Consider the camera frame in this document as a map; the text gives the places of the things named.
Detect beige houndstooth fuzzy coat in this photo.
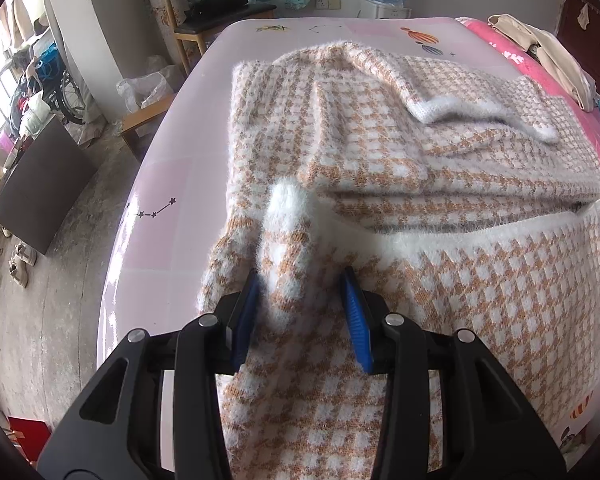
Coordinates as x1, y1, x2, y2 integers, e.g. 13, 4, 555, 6
195, 42, 600, 480

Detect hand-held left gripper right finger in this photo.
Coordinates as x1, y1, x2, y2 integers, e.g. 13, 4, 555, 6
340, 265, 566, 480

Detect wooden chair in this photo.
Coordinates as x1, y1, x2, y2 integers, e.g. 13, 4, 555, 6
154, 0, 277, 78

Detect beige hanging sock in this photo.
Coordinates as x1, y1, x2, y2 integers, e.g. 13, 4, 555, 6
576, 4, 592, 43

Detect hanging beige garment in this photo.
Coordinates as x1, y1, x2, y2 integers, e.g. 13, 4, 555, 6
2, 0, 36, 48

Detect black cloth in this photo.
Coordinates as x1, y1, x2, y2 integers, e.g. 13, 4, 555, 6
187, 0, 251, 18

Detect red box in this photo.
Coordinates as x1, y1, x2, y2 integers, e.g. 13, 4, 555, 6
7, 416, 51, 463

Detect wheelchair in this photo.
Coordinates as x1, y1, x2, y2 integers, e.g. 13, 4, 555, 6
32, 42, 88, 126

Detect pink floral blanket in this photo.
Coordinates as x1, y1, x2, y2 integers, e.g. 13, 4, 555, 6
455, 16, 600, 171

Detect wooden stool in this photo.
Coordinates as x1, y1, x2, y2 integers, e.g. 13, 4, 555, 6
120, 92, 176, 148

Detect bed with lavender sheet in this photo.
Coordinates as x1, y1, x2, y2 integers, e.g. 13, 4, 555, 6
96, 16, 600, 466

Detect pair of slippers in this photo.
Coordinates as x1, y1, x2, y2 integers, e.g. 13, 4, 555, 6
7, 255, 31, 288

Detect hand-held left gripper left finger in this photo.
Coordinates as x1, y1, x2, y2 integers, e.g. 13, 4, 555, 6
37, 267, 261, 480

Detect metal balcony railing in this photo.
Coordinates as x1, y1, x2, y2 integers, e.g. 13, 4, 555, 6
0, 77, 31, 151

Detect beige clothes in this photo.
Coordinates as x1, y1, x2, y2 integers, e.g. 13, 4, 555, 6
487, 12, 597, 112

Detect white water dispenser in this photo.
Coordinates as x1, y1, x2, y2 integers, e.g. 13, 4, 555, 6
359, 0, 412, 20

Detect white plastic bag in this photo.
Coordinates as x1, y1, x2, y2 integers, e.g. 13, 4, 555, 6
117, 55, 183, 111

